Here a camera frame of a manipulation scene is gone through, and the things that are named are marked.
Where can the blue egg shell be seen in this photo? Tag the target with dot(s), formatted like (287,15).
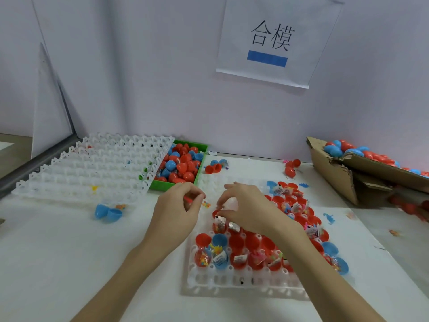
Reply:
(108,212)

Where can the clear plastic egg tray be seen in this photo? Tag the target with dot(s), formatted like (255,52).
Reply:
(228,281)
(90,167)

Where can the small orange toy piece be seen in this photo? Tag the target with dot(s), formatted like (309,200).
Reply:
(120,206)
(394,232)

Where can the pile of finished eggs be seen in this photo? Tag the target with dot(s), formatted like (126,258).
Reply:
(365,152)

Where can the person's left forearm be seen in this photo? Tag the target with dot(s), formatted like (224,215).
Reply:
(114,288)

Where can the person's right hand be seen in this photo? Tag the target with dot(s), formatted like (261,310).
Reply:
(251,208)

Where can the person's left hand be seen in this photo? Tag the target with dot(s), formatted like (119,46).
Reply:
(173,221)

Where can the clear triangular panel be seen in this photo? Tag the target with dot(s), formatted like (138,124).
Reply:
(50,110)

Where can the small capsule cluster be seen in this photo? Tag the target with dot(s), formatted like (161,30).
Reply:
(216,165)

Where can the grey metal rail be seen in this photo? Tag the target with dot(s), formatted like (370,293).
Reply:
(33,171)

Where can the small blue toy piece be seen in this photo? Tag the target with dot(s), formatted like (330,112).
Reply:
(329,217)

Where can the white paper sign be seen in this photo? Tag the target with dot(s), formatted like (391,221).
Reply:
(315,36)

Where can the person's right forearm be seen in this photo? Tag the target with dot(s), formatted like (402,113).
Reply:
(328,281)

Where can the cardboard box of capsules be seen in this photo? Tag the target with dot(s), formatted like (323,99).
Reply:
(335,172)

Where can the green plastic tray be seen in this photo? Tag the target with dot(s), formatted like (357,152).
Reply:
(202,145)

